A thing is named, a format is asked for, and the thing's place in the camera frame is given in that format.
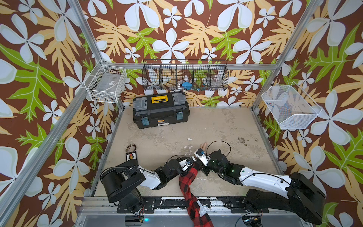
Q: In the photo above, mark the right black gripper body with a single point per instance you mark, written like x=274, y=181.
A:
x=210, y=167

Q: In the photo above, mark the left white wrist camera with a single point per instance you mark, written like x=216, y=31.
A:
x=185, y=164

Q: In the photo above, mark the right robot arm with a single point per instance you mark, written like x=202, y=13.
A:
x=294, y=193

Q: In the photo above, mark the beaded keychain tag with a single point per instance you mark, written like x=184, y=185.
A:
x=131, y=152

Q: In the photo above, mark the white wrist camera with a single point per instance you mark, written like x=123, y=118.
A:
x=185, y=164
x=202, y=156

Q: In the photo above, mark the white wire basket left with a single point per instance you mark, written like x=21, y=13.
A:
x=105, y=83

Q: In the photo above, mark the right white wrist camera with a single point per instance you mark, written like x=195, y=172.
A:
x=202, y=156

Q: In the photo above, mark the white mesh basket right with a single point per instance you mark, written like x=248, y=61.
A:
x=291, y=107

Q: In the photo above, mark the black wire basket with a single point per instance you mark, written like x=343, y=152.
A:
x=184, y=75

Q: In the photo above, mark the mannequin hand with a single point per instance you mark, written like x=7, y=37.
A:
x=203, y=146

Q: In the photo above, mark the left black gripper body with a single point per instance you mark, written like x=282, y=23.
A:
x=184, y=172

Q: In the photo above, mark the red plaid sleeved forearm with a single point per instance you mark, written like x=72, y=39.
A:
x=195, y=210

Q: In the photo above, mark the black toolbox yellow label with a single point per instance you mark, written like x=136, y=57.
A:
x=159, y=110

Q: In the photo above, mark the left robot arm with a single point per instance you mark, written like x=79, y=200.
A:
x=121, y=182

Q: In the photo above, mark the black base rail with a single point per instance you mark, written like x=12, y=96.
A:
x=151, y=205

